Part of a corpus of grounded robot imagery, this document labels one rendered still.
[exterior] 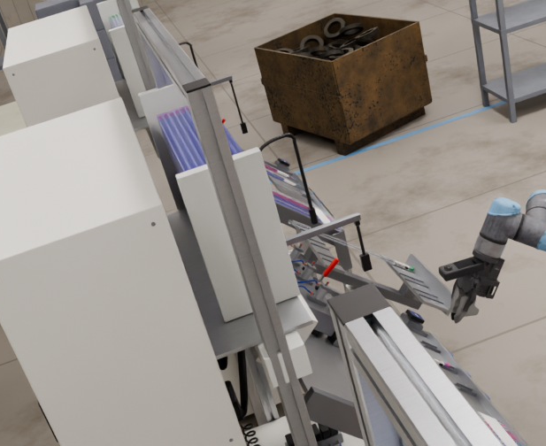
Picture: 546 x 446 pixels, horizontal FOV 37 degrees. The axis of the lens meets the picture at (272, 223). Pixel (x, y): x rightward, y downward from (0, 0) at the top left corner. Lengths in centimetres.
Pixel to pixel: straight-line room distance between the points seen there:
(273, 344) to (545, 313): 244
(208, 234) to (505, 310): 249
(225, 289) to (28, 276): 39
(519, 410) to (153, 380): 206
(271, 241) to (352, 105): 396
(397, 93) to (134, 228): 445
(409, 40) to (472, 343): 265
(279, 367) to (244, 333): 10
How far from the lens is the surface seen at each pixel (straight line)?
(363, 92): 550
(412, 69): 576
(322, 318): 193
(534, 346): 362
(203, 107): 128
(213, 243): 152
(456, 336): 372
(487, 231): 220
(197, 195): 148
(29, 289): 141
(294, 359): 151
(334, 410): 166
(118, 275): 140
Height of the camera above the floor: 226
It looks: 27 degrees down
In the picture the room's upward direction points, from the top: 16 degrees counter-clockwise
